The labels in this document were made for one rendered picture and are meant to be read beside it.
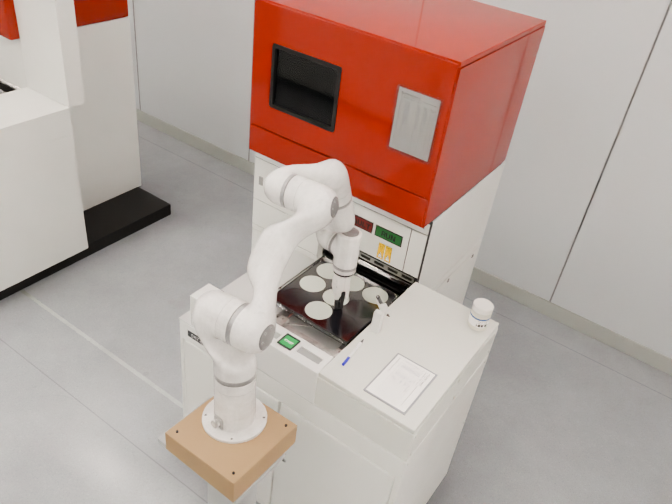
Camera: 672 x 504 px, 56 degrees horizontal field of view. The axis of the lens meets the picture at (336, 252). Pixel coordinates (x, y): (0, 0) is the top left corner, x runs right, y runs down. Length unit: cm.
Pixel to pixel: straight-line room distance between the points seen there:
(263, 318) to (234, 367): 19
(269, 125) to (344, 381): 104
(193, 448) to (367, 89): 124
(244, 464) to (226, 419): 14
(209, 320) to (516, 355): 236
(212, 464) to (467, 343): 93
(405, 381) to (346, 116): 92
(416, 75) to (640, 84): 162
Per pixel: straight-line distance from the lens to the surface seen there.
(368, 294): 242
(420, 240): 233
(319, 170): 182
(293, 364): 206
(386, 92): 214
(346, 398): 199
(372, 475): 215
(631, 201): 364
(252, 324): 163
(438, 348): 217
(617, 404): 374
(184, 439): 192
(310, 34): 227
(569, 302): 401
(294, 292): 238
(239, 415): 187
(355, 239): 210
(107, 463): 302
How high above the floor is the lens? 241
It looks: 35 degrees down
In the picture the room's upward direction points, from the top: 8 degrees clockwise
